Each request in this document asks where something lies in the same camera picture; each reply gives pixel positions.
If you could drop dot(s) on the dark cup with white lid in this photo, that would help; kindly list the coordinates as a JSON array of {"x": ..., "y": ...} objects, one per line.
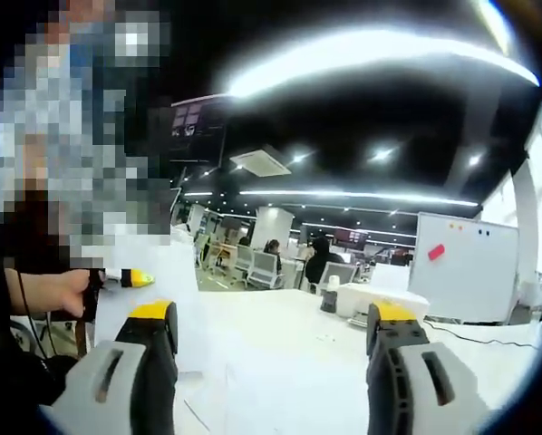
[{"x": 329, "y": 299}]

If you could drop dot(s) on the whiteboard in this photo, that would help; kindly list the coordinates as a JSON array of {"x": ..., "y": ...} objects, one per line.
[{"x": 470, "y": 281}]

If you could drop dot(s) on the white printer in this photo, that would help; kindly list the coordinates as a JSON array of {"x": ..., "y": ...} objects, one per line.
[{"x": 350, "y": 299}]

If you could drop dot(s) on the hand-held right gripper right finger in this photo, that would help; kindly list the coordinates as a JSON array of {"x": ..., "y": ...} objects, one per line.
[{"x": 389, "y": 376}]

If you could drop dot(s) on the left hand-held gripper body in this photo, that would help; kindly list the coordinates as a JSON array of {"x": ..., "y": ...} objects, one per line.
[{"x": 93, "y": 294}]

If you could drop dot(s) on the red whiteboard eraser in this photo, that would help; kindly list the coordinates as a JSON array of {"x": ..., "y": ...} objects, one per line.
[{"x": 437, "y": 252}]

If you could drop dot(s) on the hanging display screen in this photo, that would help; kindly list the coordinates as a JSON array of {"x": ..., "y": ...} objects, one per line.
[{"x": 198, "y": 131}]

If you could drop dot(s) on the white table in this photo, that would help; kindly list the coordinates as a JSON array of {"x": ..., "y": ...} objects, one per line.
[{"x": 275, "y": 326}]

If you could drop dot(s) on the person's left hand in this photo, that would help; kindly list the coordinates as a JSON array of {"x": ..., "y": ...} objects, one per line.
[{"x": 69, "y": 292}]

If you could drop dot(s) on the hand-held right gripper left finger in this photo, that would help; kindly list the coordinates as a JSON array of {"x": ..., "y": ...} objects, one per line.
[{"x": 162, "y": 362}]

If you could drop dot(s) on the grey office chair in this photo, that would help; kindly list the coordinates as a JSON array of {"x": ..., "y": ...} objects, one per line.
[{"x": 264, "y": 267}]

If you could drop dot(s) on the person's dark shirt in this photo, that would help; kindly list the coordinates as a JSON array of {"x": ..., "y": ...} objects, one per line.
[{"x": 8, "y": 353}]

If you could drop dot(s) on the ceiling air conditioner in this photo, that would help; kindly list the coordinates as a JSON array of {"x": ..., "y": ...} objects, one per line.
[{"x": 262, "y": 162}]

